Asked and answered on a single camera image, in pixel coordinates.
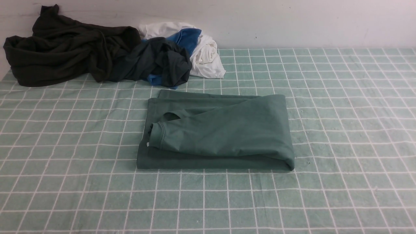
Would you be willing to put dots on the green long-sleeved shirt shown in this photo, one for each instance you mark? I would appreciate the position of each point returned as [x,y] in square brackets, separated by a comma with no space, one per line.
[185,130]

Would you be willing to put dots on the blue crumpled garment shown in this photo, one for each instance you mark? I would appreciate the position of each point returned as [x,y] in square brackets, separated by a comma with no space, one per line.
[187,39]

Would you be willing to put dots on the dark green crumpled garment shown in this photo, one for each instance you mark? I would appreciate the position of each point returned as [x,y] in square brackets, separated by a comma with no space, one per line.
[157,56]

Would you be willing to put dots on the green checkered tablecloth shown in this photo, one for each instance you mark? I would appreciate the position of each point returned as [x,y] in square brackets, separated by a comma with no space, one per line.
[68,152]

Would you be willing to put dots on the white crumpled garment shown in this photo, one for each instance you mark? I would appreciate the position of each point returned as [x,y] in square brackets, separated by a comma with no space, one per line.
[205,59]

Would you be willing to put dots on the dark olive crumpled garment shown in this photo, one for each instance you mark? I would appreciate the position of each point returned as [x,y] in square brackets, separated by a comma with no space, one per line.
[61,49]

